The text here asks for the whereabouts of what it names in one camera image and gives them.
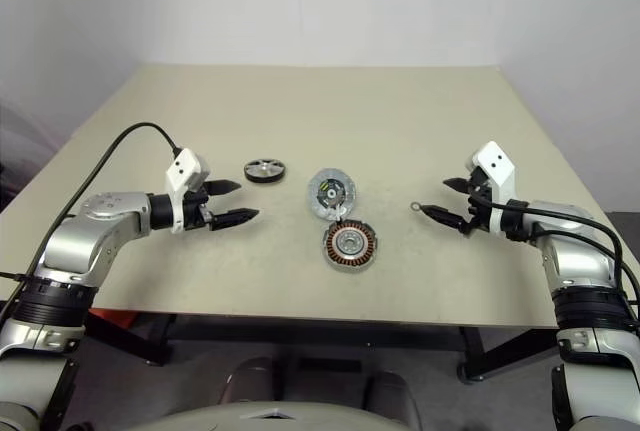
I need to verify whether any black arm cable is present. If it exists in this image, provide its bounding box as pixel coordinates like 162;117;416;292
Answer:
487;199;640;315
0;122;182;302

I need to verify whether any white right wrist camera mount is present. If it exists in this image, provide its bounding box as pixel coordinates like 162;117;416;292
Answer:
471;140;517;238

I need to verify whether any red object under table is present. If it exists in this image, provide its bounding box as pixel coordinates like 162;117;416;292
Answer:
96;310;137;338

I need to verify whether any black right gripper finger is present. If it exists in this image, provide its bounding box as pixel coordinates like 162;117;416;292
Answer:
421;204;470;231
441;176;474;196

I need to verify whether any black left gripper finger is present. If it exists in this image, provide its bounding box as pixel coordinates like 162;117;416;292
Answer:
209;208;261;231
207;178;242;198

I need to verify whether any black table frame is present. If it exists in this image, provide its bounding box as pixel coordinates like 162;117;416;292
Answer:
83;308;559;385

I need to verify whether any grey robot torso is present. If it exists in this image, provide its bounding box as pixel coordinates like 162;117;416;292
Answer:
162;399;439;431

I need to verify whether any black ring wheel part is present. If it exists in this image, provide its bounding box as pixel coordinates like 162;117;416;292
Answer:
243;157;288;184

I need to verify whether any dark rounded shape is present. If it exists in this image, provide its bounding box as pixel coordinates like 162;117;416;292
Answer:
218;356;282;408
366;370;422;423

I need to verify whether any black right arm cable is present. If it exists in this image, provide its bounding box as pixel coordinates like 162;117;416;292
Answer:
487;199;640;315

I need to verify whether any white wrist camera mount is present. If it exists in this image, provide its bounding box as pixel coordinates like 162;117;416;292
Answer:
164;147;212;235
471;140;517;238

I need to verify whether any motor stator with copper windings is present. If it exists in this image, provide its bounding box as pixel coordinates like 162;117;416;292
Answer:
321;218;384;269

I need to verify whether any silver motor cover with circuit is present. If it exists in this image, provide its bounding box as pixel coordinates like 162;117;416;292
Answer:
305;166;360;223

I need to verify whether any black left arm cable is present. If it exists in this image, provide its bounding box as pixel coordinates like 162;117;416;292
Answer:
0;122;182;302

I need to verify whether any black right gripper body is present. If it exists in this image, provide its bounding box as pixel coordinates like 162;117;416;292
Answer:
461;170;494;238

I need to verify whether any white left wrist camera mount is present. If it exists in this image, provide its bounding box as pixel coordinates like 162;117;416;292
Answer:
164;147;212;235

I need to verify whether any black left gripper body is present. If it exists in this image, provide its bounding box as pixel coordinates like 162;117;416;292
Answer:
181;184;216;232

